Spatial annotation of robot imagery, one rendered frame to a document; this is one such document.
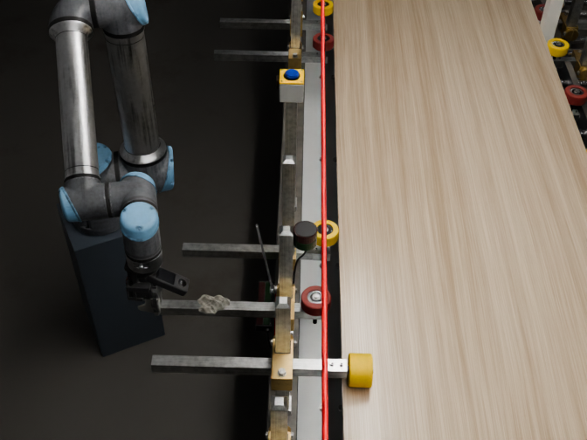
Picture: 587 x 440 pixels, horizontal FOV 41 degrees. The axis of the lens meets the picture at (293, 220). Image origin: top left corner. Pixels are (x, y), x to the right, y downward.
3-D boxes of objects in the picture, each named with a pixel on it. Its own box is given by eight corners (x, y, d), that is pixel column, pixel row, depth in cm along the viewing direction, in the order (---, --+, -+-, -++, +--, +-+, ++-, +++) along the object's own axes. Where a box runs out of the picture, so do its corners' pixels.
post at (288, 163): (281, 278, 245) (282, 161, 211) (282, 270, 248) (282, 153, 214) (293, 278, 245) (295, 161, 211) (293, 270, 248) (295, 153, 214)
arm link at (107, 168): (72, 182, 269) (63, 141, 257) (124, 176, 272) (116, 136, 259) (72, 213, 259) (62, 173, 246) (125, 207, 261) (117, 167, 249)
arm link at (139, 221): (156, 196, 193) (159, 225, 186) (161, 232, 201) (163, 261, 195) (117, 201, 191) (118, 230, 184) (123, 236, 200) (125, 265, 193)
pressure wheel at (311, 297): (300, 333, 214) (300, 306, 205) (300, 310, 219) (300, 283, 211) (329, 334, 214) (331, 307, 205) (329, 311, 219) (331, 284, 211)
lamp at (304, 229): (292, 292, 210) (293, 237, 194) (292, 277, 214) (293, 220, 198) (314, 293, 210) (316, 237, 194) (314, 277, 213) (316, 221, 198)
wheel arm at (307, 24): (219, 30, 322) (219, 20, 319) (220, 25, 324) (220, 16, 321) (327, 32, 322) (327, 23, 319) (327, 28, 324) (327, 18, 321)
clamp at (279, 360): (268, 390, 187) (268, 378, 183) (271, 343, 196) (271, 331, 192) (294, 391, 187) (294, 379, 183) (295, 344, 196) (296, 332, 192)
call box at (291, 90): (279, 104, 228) (279, 82, 223) (279, 90, 233) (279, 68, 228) (303, 105, 228) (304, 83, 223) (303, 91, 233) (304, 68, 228)
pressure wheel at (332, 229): (324, 269, 230) (326, 242, 222) (304, 255, 234) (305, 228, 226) (341, 254, 234) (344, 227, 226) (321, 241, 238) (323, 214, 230)
